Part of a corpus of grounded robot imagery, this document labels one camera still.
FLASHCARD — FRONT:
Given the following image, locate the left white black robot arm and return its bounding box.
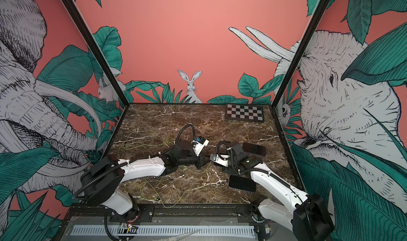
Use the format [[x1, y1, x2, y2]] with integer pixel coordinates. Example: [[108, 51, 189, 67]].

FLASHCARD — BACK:
[[73, 124, 209, 221]]

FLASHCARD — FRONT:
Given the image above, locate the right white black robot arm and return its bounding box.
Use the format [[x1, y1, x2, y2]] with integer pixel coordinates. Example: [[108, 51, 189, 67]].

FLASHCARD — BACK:
[[211, 141, 335, 241]]

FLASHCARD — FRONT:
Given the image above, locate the black smartphone blue edge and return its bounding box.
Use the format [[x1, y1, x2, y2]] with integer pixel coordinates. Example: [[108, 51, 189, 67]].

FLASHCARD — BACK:
[[242, 142, 267, 156]]

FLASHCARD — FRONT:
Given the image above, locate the black white checkerboard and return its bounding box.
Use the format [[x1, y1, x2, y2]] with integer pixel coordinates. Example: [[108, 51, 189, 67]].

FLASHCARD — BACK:
[[224, 104, 265, 123]]

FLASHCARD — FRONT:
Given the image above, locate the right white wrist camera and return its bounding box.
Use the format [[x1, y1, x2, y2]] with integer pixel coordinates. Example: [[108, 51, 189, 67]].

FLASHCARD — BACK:
[[210, 154, 229, 167]]

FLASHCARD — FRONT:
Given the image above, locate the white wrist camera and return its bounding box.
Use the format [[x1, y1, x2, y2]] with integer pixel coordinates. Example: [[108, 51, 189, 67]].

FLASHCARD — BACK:
[[192, 136, 209, 157], [210, 154, 229, 167]]

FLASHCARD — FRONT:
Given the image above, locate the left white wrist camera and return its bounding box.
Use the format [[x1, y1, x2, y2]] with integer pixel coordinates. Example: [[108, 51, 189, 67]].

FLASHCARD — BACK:
[[192, 136, 209, 157]]

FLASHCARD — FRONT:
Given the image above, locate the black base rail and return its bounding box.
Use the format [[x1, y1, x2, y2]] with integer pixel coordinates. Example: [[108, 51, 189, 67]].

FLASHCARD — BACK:
[[64, 203, 266, 224]]

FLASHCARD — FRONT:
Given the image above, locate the white slotted cable duct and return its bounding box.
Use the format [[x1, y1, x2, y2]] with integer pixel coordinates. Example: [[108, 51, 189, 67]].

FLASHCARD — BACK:
[[69, 224, 256, 237]]

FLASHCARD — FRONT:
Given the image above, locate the right black frame post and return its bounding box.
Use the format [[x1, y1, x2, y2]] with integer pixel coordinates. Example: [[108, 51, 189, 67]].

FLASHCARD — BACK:
[[271, 0, 338, 108]]

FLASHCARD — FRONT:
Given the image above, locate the black frame post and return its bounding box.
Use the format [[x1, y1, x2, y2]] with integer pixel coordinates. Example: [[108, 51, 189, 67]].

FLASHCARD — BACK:
[[52, 0, 129, 107], [271, 0, 338, 108]]

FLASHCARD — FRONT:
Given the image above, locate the left black frame post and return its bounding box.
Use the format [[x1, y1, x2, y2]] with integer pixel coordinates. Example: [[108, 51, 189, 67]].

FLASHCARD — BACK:
[[52, 0, 129, 107]]

